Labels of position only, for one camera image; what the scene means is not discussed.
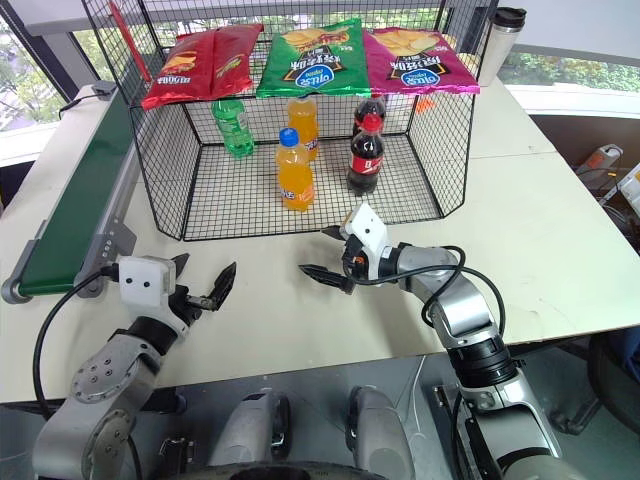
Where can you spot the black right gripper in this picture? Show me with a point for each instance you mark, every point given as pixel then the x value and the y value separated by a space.
pixel 356 260

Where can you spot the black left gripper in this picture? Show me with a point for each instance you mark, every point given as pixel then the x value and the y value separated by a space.
pixel 184 305

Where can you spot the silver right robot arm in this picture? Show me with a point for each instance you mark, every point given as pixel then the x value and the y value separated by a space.
pixel 465 310

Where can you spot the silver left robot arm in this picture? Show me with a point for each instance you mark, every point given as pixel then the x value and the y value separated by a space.
pixel 110 370

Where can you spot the green conveyor belt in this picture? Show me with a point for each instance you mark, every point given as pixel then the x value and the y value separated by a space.
pixel 75 200

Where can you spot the red plastic cart handle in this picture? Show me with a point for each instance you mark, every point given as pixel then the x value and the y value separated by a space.
pixel 131 45

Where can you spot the orange soda bottle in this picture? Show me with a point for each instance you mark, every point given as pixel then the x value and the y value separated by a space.
pixel 302 120
pixel 295 180

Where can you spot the cola bottle red cap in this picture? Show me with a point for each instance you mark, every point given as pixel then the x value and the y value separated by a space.
pixel 372 107
pixel 366 160

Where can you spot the green soda bottle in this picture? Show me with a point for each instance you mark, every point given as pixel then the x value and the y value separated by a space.
pixel 234 127

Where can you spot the silver left robot leg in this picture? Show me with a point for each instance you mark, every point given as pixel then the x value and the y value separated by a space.
pixel 247 430

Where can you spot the silver robot leg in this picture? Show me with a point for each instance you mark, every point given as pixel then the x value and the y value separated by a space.
pixel 380 435
pixel 247 430

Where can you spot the small orange object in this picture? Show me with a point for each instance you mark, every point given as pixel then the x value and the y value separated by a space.
pixel 425 106

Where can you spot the silver right robot leg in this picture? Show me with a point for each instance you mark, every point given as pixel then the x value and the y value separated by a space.
pixel 380 435

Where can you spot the green chips bag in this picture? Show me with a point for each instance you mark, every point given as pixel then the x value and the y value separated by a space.
pixel 312 65

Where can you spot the magenta chips bag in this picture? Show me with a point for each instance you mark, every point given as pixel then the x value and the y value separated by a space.
pixel 415 65

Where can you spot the red chips bag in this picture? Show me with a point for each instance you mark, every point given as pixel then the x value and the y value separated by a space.
pixel 200 65

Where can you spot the white tumbler black lid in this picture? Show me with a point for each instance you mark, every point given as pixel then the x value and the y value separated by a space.
pixel 500 50

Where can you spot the grey orange device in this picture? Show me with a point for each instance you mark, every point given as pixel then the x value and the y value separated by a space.
pixel 600 160

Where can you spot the white yellow box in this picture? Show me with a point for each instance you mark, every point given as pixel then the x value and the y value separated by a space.
pixel 631 187

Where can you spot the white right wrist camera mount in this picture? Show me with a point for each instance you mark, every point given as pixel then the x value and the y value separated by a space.
pixel 367 227

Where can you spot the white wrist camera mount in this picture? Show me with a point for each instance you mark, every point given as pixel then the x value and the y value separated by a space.
pixel 367 227
pixel 145 280

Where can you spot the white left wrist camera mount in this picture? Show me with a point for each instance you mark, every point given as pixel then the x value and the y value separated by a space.
pixel 145 280

